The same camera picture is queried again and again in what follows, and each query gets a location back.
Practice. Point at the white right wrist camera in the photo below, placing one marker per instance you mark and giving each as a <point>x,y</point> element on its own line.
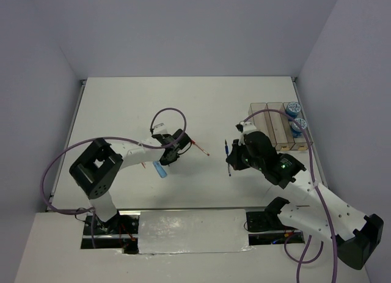
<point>245,128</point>

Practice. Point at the clear left organizer bin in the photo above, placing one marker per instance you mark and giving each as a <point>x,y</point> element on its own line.
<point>262,120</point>

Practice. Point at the blue correction tape case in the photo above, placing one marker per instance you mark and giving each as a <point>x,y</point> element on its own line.
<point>160,170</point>

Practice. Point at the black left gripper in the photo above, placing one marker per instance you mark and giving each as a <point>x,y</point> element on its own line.
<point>164,162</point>

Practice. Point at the clear organizer bin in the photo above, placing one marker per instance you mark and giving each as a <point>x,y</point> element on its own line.
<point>262,120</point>
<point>301,144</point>
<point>280,127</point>

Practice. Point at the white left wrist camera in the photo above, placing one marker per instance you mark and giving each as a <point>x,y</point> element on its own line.
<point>159,129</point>

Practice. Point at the clear middle organizer bin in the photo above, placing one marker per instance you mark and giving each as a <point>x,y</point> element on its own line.
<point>280,127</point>

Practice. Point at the blue slime jar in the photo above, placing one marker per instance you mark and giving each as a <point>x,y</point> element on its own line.
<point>297,127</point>
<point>293,110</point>

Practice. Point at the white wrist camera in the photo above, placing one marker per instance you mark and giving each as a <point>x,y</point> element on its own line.
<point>245,128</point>
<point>159,129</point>

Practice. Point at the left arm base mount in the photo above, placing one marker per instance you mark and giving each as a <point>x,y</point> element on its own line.
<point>124,237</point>

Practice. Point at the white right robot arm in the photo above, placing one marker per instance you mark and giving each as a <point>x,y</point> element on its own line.
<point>306,205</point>

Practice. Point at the clear right organizer bin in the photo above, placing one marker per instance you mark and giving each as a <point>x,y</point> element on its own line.
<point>301,144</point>

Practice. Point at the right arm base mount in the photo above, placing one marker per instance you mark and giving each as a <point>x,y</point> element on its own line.
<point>265,229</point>

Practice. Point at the red gel pen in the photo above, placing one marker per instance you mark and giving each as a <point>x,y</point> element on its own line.
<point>199,147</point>

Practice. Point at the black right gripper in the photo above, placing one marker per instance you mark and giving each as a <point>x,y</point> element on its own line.
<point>234,156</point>

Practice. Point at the aluminium table edge rail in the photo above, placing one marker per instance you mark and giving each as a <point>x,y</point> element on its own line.
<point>60,161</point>

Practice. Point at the blue gel pen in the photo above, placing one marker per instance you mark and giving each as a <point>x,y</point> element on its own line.
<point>227,154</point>

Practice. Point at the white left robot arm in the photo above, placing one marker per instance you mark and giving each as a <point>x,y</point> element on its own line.
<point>96,168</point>

